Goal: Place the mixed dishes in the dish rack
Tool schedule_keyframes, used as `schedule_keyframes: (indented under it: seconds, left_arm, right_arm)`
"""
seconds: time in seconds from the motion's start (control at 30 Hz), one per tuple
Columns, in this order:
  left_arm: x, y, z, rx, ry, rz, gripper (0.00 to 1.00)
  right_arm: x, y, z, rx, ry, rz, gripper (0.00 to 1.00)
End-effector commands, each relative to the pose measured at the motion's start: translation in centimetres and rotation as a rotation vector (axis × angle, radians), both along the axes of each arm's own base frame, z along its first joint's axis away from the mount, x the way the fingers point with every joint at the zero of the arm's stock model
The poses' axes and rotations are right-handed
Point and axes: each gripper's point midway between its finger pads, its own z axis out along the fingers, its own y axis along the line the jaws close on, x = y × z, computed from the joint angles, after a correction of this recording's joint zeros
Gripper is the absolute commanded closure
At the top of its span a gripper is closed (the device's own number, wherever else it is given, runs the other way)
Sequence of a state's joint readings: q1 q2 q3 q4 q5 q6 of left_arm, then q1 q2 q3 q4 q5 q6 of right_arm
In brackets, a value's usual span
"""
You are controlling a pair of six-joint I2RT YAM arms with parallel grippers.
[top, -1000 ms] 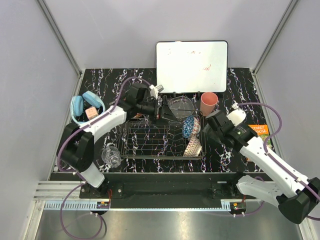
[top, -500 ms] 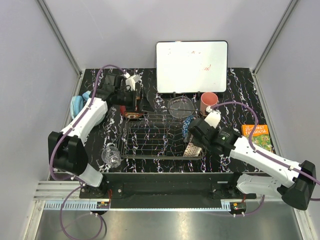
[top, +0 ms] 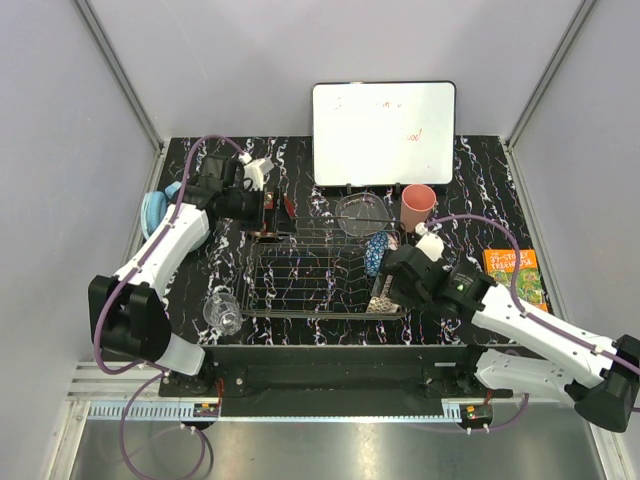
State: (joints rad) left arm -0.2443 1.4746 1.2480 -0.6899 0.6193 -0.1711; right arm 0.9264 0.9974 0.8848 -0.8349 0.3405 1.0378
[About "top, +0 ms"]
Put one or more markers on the pink plastic cup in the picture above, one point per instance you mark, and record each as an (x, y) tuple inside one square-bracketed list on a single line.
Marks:
[(417, 203)]

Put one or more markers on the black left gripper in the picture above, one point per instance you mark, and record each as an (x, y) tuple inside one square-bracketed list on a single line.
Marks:
[(283, 220)]

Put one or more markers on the clear glass bowl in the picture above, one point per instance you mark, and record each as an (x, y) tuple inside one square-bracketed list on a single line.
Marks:
[(362, 215)]

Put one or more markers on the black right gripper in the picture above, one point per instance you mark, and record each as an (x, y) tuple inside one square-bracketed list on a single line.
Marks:
[(397, 296)]

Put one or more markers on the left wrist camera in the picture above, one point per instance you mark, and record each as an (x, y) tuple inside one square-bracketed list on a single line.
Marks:
[(217, 173)]

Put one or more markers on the blue geometric patterned bowl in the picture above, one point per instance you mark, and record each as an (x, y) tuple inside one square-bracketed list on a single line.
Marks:
[(377, 247)]

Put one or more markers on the black wire dish rack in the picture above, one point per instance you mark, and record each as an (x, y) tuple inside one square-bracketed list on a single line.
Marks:
[(316, 273)]

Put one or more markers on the white dry-erase board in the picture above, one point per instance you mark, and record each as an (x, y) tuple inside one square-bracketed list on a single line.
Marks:
[(383, 133)]

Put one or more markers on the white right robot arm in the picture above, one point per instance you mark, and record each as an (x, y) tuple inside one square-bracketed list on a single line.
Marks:
[(596, 375)]

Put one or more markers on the light blue headphones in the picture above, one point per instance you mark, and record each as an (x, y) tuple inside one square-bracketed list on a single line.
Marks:
[(153, 210)]

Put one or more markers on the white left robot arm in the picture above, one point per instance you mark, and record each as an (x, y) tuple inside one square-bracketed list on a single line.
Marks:
[(127, 315)]

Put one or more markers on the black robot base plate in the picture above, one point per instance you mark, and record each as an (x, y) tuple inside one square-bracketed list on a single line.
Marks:
[(333, 382)]

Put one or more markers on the clear faceted glass tumbler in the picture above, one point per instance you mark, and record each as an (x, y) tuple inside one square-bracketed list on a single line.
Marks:
[(222, 313)]

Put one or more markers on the brown checkered patterned bowl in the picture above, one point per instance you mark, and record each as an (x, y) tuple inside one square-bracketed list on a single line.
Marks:
[(379, 302)]

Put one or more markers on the orange treehouse book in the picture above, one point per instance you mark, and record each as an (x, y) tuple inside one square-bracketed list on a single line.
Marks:
[(500, 264)]

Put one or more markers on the red floral plate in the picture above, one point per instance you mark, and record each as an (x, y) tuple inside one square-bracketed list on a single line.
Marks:
[(263, 226)]

